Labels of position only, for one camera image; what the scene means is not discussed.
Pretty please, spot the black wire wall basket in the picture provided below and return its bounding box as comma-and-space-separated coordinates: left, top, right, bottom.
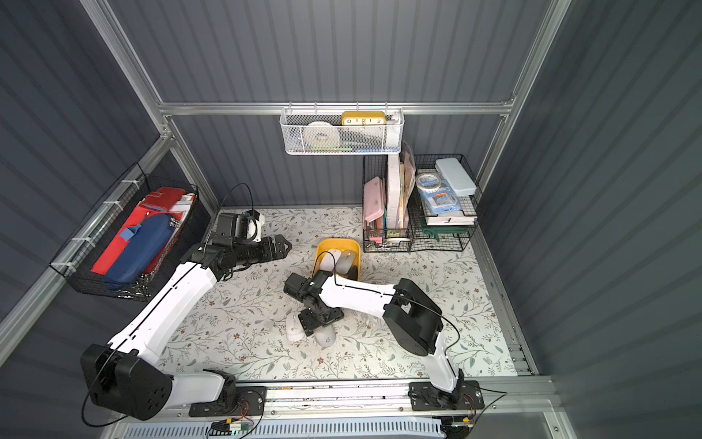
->
50, 165, 200, 302

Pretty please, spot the black wire desk organizer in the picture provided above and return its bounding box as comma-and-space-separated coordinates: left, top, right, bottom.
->
361, 154, 480, 254

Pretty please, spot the yellow clock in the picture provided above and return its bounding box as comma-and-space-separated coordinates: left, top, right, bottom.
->
342, 110, 387, 127

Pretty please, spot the pink pencil case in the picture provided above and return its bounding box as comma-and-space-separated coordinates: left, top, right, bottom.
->
363, 177, 386, 223

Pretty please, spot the pink upright folder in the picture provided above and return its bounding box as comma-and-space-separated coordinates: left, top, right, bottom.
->
400, 141, 416, 227

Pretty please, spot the grey mouse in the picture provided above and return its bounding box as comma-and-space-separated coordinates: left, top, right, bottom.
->
314, 326, 336, 349

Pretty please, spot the blue pouch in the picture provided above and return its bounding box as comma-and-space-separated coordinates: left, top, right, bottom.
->
94, 214, 175, 291

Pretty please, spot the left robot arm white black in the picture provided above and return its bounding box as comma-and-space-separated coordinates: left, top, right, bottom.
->
80, 210, 293, 421

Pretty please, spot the blue packaged tape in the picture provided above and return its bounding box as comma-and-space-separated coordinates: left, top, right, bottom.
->
416, 172, 461, 216

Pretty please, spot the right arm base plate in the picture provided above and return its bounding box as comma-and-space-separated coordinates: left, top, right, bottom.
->
408, 380, 486, 412

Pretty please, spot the white upright box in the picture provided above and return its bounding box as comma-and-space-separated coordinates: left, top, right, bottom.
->
386, 154, 402, 229

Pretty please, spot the white mesh hanging basket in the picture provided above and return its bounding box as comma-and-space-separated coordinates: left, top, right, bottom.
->
280, 105, 405, 155

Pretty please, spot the silver mouse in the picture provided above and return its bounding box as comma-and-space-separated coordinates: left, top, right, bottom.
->
335, 250, 358, 276

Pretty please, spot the aluminium front rail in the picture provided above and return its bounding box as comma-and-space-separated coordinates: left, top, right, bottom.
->
109, 378, 561, 424

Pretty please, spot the yellow storage box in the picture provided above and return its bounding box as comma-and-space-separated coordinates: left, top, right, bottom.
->
313, 238, 361, 281

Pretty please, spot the small white mouse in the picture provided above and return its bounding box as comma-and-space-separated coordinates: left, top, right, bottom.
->
285, 313, 307, 344

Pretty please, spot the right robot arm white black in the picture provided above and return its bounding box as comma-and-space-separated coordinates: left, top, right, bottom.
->
283, 270, 464, 410

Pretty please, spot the white tape roll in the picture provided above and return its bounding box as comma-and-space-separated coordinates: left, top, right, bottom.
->
303, 121, 341, 149

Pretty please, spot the white case on organizer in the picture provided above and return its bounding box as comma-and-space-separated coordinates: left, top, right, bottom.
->
435, 157, 477, 198

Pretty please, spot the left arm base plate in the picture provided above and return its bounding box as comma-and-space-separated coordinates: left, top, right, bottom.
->
188, 386, 267, 418

